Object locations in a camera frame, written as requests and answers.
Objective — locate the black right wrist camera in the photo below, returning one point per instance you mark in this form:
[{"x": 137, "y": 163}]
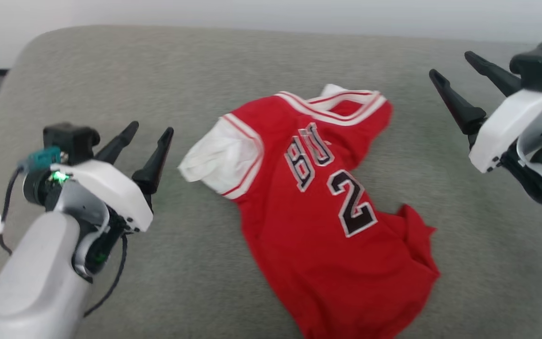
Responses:
[{"x": 541, "y": 63}]

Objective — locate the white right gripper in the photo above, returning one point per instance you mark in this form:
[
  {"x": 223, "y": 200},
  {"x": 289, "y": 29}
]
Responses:
[{"x": 511, "y": 125}]

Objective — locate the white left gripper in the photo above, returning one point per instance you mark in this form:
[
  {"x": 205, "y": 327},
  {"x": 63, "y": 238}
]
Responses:
[{"x": 111, "y": 190}]

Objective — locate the grey fabric panel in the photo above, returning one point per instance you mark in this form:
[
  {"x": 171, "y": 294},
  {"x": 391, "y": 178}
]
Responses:
[{"x": 205, "y": 263}]

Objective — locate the red basketball jersey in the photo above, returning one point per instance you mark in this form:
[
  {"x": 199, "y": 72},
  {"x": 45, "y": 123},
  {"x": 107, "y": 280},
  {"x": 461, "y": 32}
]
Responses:
[{"x": 327, "y": 226}]

